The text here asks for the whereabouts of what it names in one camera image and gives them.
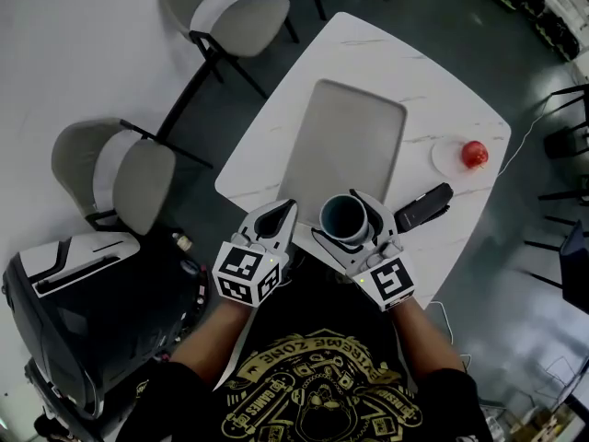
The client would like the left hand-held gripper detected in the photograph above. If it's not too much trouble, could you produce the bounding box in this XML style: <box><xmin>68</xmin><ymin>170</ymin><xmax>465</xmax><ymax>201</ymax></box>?
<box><xmin>211</xmin><ymin>199</ymin><xmax>299</xmax><ymax>309</ymax></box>

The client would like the person's left forearm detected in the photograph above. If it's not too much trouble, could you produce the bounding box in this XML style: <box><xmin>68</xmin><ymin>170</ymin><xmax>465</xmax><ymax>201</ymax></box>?
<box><xmin>169</xmin><ymin>299</ymin><xmax>259</xmax><ymax>389</ymax></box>

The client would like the row of black bags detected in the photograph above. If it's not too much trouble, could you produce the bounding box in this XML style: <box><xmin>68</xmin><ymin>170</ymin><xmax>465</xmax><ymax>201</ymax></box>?
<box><xmin>462</xmin><ymin>0</ymin><xmax>582</xmax><ymax>62</ymax></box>

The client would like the red apple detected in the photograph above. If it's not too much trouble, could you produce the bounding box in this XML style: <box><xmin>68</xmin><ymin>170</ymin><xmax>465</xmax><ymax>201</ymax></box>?
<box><xmin>461</xmin><ymin>140</ymin><xmax>490</xmax><ymax>169</ymax></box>

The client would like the person's right forearm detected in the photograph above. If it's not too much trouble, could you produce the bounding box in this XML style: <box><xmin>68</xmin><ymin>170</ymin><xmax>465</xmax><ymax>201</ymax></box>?
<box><xmin>390</xmin><ymin>301</ymin><xmax>464</xmax><ymax>381</ymax></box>

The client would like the white plate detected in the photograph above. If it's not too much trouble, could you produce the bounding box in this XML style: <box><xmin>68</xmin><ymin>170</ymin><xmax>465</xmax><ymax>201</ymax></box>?
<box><xmin>431</xmin><ymin>136</ymin><xmax>491</xmax><ymax>179</ymax></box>

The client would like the white cable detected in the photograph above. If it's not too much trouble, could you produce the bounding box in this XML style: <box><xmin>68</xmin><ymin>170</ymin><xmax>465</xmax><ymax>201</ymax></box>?
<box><xmin>496</xmin><ymin>103</ymin><xmax>549</xmax><ymax>179</ymax></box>
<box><xmin>430</xmin><ymin>299</ymin><xmax>473</xmax><ymax>368</ymax></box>

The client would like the white cup with teal inside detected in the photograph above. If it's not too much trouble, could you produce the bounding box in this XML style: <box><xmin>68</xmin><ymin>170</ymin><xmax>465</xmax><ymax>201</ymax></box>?
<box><xmin>319</xmin><ymin>193</ymin><xmax>372</xmax><ymax>244</ymax></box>

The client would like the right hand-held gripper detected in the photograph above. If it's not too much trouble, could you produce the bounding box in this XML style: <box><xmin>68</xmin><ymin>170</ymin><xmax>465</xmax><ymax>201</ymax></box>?
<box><xmin>311</xmin><ymin>189</ymin><xmax>418</xmax><ymax>313</ymax></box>

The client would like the black handheld device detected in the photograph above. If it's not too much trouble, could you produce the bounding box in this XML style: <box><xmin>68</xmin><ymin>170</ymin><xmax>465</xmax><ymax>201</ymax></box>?
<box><xmin>393</xmin><ymin>181</ymin><xmax>455</xmax><ymax>235</ymax></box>

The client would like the large black wheeled machine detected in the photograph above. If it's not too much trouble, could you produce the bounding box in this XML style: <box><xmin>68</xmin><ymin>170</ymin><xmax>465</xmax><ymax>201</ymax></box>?
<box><xmin>2</xmin><ymin>232</ymin><xmax>208</xmax><ymax>422</ymax></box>

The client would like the grey tray mat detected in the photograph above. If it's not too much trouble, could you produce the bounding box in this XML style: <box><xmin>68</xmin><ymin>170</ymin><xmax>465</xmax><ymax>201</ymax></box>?
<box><xmin>277</xmin><ymin>78</ymin><xmax>409</xmax><ymax>229</ymax></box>

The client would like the black gold-printed T-shirt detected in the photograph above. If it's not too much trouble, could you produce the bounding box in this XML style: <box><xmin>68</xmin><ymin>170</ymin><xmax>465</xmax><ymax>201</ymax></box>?
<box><xmin>114</xmin><ymin>246</ymin><xmax>493</xmax><ymax>442</ymax></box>

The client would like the black metal chair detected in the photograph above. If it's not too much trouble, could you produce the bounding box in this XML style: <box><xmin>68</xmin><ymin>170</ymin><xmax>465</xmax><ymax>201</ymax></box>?
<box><xmin>538</xmin><ymin>83</ymin><xmax>589</xmax><ymax>160</ymax></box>
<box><xmin>524</xmin><ymin>186</ymin><xmax>589</xmax><ymax>304</ymax></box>

